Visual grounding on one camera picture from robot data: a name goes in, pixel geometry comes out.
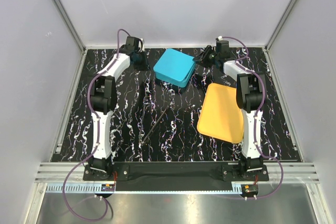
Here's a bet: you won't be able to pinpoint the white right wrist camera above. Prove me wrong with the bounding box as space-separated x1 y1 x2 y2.
216 36 224 42

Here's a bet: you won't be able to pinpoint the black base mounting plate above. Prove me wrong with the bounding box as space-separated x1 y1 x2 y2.
83 162 269 193

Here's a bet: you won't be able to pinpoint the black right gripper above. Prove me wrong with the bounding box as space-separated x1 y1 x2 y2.
192 46 218 69

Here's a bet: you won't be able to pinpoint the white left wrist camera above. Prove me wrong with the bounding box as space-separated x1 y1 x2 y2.
140 38 145 52

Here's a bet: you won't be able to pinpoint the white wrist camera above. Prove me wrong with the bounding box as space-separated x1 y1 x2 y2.
216 36 224 42
140 38 145 52

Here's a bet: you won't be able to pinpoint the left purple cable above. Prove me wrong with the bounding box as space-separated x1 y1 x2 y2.
62 28 129 221

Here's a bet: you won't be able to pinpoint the teal box lid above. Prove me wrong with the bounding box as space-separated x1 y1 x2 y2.
153 48 195 82

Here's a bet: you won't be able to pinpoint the teal chocolate box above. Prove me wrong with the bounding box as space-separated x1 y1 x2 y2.
154 63 195 88

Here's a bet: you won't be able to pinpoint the metal tongs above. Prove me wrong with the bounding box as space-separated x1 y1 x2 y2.
141 98 173 146

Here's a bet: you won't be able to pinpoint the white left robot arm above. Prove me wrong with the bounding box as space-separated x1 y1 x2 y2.
87 36 148 180

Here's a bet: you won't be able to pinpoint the yellow plastic tray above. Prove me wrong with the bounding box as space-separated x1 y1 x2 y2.
197 83 244 144

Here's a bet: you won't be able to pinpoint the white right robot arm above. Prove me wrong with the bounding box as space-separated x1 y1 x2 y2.
193 36 267 180

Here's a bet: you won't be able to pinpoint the aluminium slotted rail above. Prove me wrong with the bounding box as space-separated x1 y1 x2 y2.
34 162 320 196

